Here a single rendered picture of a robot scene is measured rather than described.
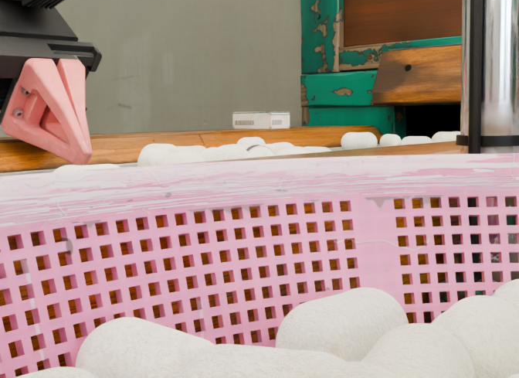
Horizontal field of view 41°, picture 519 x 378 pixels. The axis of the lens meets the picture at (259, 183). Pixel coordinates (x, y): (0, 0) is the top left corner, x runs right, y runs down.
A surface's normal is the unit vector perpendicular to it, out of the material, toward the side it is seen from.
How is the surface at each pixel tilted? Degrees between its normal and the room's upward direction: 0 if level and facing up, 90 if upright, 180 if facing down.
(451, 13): 90
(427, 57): 67
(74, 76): 62
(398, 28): 90
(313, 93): 90
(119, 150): 45
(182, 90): 90
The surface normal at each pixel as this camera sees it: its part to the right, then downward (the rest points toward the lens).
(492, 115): -0.26, 0.10
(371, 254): 0.20, -0.22
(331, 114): -0.67, 0.05
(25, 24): 0.48, -0.71
